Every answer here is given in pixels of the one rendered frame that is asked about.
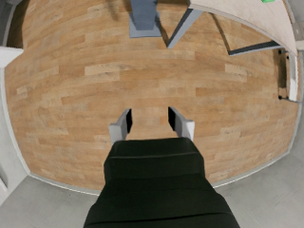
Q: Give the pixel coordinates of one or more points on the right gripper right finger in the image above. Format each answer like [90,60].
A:
[185,129]

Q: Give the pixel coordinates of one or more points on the green block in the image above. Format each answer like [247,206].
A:
[268,1]

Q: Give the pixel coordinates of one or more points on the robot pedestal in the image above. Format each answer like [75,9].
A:
[144,19]

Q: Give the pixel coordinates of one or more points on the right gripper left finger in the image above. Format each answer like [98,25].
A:
[117,129]

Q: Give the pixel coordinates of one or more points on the white desk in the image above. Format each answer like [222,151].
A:
[9,57]

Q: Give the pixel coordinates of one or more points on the beige table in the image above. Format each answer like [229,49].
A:
[247,15]

